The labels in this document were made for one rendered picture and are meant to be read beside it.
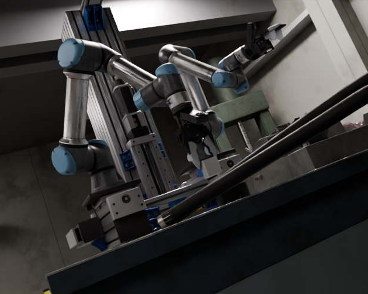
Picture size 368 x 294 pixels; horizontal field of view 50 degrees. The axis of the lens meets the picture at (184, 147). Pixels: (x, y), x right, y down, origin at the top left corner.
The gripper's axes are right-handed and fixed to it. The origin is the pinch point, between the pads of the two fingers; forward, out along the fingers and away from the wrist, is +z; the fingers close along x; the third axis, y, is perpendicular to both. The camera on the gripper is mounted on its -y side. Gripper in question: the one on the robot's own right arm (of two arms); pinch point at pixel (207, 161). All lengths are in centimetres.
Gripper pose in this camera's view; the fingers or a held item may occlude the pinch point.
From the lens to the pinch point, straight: 126.2
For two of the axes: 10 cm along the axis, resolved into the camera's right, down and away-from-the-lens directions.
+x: -8.7, 2.9, -4.0
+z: 3.8, 9.1, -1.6
